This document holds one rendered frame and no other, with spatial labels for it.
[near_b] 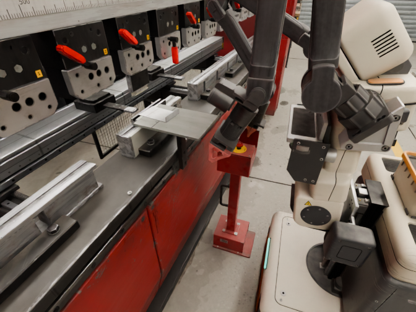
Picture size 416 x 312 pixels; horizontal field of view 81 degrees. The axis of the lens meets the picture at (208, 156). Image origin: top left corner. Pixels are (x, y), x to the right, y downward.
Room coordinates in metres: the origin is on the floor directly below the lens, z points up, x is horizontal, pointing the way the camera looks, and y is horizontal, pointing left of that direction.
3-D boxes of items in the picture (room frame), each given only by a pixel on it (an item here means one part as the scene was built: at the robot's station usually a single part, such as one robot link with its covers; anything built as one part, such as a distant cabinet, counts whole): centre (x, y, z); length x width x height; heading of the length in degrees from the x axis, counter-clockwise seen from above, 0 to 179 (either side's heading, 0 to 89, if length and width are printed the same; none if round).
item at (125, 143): (0.92, 0.23, 0.92); 0.39 x 0.06 x 0.10; 157
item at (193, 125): (0.81, 0.12, 1.00); 0.26 x 0.18 x 0.01; 67
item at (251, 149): (0.98, -0.15, 0.75); 0.20 x 0.16 x 0.18; 161
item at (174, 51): (0.98, 0.13, 1.20); 0.04 x 0.02 x 0.10; 67
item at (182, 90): (1.57, 0.36, 0.81); 0.64 x 0.08 x 0.14; 67
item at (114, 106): (0.93, 0.41, 1.01); 0.26 x 0.12 x 0.05; 67
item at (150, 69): (1.30, 0.25, 1.01); 0.26 x 0.12 x 0.05; 67
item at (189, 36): (1.21, 0.10, 1.26); 0.15 x 0.09 x 0.17; 157
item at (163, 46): (1.03, 0.18, 1.26); 0.15 x 0.09 x 0.17; 157
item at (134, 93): (0.87, 0.25, 1.13); 0.10 x 0.02 x 0.10; 157
